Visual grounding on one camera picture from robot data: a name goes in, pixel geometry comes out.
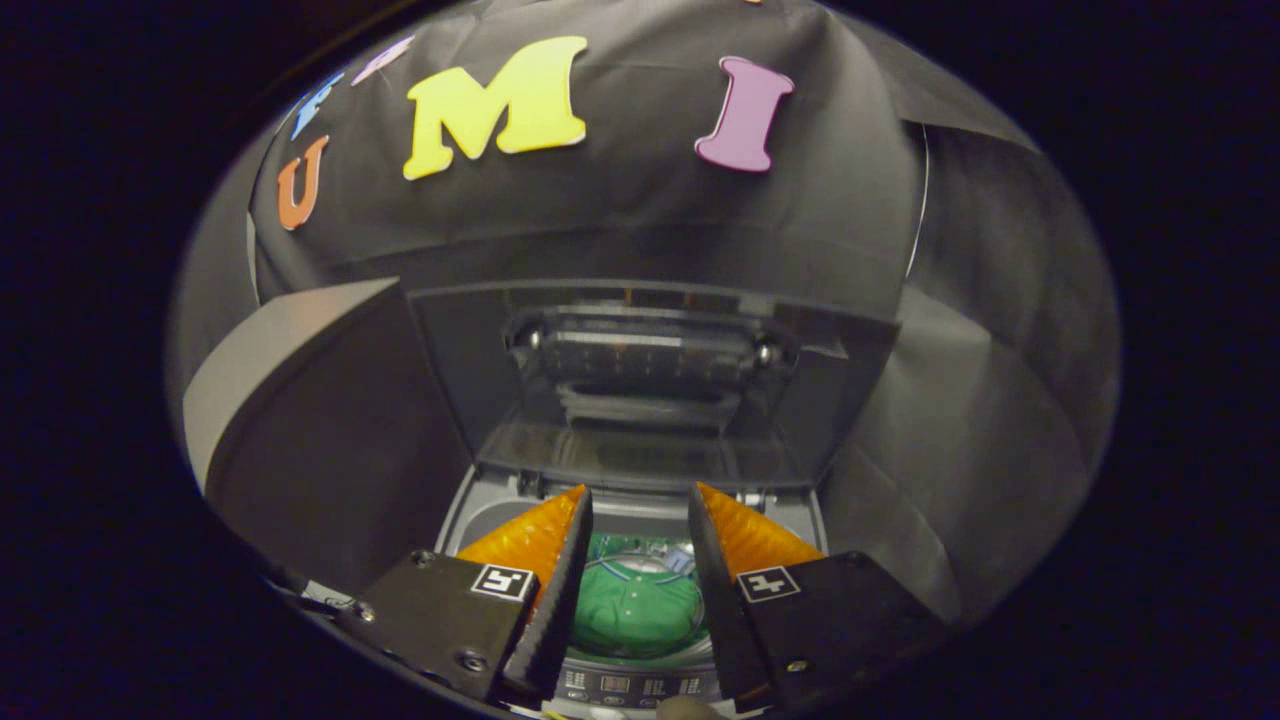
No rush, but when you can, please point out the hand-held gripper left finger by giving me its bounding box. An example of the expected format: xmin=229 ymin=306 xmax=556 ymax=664
xmin=335 ymin=484 xmax=597 ymax=705

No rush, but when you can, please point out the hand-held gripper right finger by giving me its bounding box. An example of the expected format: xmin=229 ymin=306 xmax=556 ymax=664
xmin=687 ymin=481 xmax=947 ymax=714

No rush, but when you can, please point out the green polo shirt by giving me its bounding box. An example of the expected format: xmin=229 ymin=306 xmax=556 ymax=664
xmin=572 ymin=534 xmax=712 ymax=661

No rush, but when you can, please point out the black backdrop cloth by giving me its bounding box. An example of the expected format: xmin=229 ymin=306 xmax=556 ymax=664
xmin=165 ymin=0 xmax=1123 ymax=629

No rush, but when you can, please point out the grey cabinet with dark frame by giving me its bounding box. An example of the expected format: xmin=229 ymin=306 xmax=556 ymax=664
xmin=181 ymin=277 xmax=477 ymax=603

